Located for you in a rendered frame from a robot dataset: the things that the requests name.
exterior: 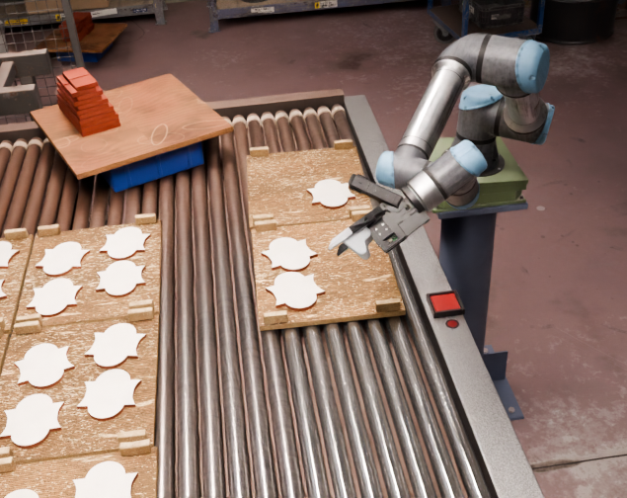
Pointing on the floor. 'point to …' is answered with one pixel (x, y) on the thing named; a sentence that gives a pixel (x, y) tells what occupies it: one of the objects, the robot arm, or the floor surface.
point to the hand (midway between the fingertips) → (330, 250)
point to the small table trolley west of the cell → (460, 26)
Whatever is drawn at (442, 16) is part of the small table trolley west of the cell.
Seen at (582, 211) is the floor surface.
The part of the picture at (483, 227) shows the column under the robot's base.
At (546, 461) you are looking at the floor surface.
